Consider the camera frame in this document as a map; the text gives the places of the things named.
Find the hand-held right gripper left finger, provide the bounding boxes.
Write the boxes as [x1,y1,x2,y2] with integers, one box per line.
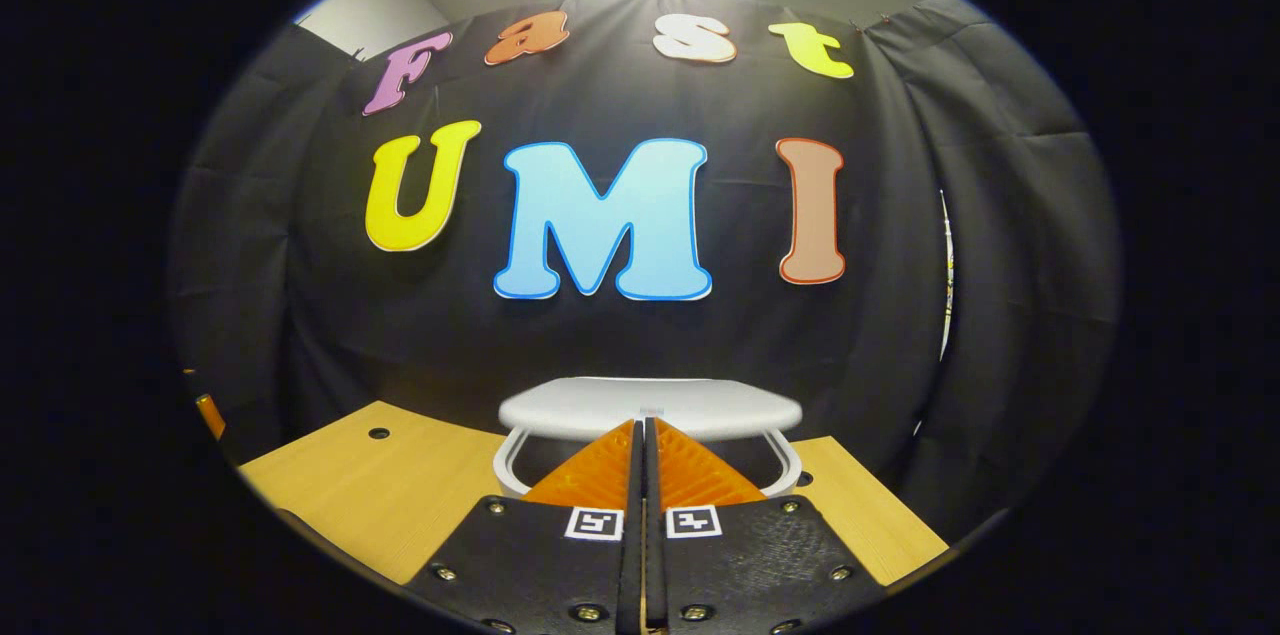
[403,418,643,635]

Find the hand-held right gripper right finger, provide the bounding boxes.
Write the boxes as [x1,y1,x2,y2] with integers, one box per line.
[644,417,888,635]

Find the white desktop garbage bin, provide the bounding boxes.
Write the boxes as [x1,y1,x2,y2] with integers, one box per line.
[492,377,804,502]

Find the wooden desktop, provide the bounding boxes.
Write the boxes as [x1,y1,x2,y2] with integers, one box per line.
[238,401,949,588]

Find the black backdrop cloth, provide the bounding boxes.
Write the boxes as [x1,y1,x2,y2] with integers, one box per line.
[168,0,1121,546]

